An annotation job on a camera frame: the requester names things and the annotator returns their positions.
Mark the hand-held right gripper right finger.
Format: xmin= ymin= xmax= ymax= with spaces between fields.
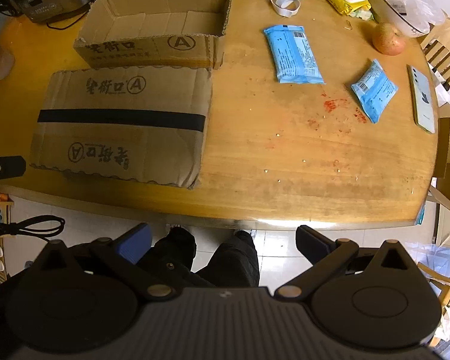
xmin=274 ymin=224 xmax=418 ymax=302

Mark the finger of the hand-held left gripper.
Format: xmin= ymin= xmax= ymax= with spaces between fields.
xmin=0 ymin=155 xmax=26 ymax=185

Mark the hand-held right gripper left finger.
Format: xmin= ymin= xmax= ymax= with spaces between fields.
xmin=35 ymin=222 xmax=174 ymax=303

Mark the cardboard box lid black tape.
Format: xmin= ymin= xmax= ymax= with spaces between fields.
xmin=29 ymin=66 xmax=215 ymax=190

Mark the small blue packet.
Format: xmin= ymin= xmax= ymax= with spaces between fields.
xmin=350 ymin=58 xmax=400 ymax=125

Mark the cardboard box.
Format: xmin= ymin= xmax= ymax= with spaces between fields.
xmin=73 ymin=0 xmax=233 ymax=70

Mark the large blue packet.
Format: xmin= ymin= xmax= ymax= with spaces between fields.
xmin=263 ymin=25 xmax=326 ymax=85

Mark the person's left leg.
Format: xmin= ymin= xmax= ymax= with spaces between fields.
xmin=142 ymin=226 xmax=198 ymax=275

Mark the person's leg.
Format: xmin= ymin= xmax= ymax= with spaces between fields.
xmin=189 ymin=229 xmax=262 ymax=288
xmin=142 ymin=226 xmax=198 ymax=275

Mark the person's right leg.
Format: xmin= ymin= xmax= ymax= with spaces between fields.
xmin=189 ymin=229 xmax=262 ymax=288

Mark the smartphone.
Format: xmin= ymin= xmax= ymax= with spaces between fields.
xmin=407 ymin=64 xmax=436 ymax=135

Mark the wooden chair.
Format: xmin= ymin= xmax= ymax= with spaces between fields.
xmin=419 ymin=18 xmax=450 ymax=100

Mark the white bowl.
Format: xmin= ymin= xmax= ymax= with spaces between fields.
xmin=365 ymin=0 xmax=445 ymax=38

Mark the black rice cooker cable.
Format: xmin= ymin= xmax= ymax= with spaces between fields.
xmin=46 ymin=2 xmax=96 ymax=30

